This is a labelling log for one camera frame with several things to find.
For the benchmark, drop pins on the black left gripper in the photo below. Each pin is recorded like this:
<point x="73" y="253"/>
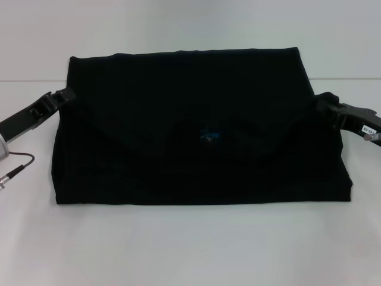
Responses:
<point x="26" y="117"/>

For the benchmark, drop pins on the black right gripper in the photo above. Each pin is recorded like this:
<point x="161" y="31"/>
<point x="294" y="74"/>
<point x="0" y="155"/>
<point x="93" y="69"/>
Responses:
<point x="361" y="122"/>

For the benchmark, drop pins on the black shirt with FREE print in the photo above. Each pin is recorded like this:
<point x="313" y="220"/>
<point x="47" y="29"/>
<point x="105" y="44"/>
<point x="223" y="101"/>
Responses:
<point x="193" y="164"/>

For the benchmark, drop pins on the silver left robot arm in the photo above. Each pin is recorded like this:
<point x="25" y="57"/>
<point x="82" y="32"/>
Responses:
<point x="2" y="149"/>

